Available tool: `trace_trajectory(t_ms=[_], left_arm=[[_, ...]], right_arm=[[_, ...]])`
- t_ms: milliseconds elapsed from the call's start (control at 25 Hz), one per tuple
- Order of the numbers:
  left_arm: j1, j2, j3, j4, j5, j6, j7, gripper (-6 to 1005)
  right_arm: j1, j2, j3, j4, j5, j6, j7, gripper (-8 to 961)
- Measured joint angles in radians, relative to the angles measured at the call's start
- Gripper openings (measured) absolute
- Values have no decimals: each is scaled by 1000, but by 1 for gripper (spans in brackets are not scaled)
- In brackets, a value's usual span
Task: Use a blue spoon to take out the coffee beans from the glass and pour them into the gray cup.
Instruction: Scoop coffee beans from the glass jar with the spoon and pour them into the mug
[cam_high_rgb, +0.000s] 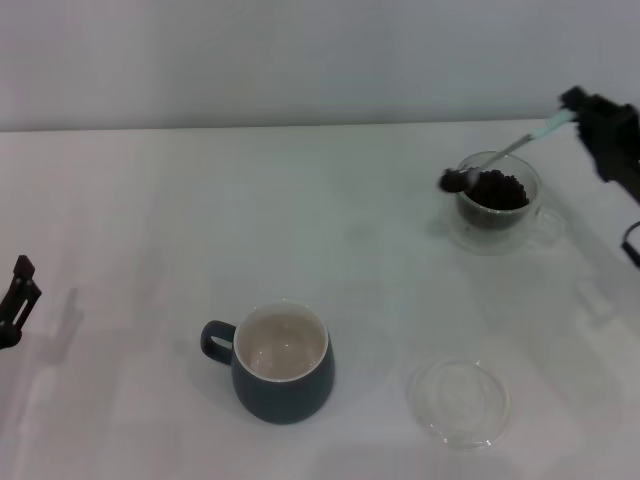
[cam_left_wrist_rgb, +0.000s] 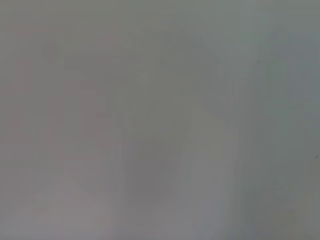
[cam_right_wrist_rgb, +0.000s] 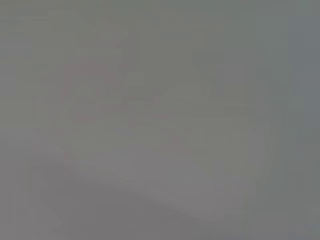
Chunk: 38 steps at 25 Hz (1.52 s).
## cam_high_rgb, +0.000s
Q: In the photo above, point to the few scooped coffee beans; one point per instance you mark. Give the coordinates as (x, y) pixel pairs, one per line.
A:
(455, 181)

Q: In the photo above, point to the pile of coffee beans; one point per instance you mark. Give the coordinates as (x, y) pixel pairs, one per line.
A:
(500, 192)

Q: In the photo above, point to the dark grey ceramic mug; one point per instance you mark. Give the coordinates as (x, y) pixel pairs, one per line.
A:
(285, 395)

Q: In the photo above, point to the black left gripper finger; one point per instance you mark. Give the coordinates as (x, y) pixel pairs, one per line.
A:
(22, 300)

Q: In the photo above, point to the double-walled glass cup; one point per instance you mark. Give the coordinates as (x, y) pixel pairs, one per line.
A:
(462, 215)

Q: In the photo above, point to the glass saucer with cup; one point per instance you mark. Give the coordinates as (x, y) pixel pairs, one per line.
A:
(450, 230)

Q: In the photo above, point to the small clear glass dish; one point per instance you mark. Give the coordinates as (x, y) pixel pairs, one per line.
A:
(460, 400)

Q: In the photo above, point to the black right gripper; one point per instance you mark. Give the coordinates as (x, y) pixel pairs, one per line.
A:
(617, 145)

